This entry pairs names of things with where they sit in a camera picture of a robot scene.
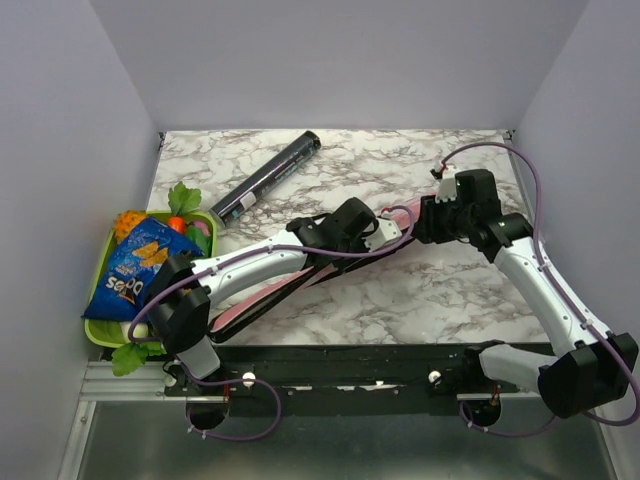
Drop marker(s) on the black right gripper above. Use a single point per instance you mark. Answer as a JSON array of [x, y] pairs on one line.
[[426, 229]]

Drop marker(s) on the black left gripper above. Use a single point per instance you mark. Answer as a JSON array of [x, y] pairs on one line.
[[341, 265]]

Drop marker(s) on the black shuttlecock tube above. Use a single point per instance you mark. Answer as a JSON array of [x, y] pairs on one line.
[[265, 178]]

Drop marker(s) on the pink racket bag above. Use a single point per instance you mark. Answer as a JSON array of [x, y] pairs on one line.
[[239, 316]]

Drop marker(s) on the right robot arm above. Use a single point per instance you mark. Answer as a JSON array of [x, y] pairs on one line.
[[589, 364]]

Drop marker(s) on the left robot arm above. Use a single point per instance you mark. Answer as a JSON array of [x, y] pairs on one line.
[[179, 299]]

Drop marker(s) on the pink toy fruit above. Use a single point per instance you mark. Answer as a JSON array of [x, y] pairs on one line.
[[203, 227]]

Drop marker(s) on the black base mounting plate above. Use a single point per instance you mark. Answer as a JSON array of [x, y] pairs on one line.
[[260, 381]]

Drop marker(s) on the orange toy carrot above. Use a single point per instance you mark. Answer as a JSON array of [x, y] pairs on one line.
[[177, 224]]

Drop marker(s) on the orange toy pineapple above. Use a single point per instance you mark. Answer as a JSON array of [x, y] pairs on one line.
[[125, 222]]

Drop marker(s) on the white toy onion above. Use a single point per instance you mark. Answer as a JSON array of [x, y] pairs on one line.
[[140, 330]]

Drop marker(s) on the blue Doritos chip bag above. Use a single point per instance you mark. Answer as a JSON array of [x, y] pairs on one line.
[[132, 266]]

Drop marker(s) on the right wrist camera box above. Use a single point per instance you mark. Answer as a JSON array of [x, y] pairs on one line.
[[447, 183]]

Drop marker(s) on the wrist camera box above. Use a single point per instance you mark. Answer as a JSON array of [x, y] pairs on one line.
[[447, 183], [386, 233]]

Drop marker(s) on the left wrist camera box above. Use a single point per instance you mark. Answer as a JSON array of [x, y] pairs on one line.
[[386, 233]]

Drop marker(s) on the left aluminium rail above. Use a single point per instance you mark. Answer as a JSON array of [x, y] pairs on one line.
[[146, 384]]

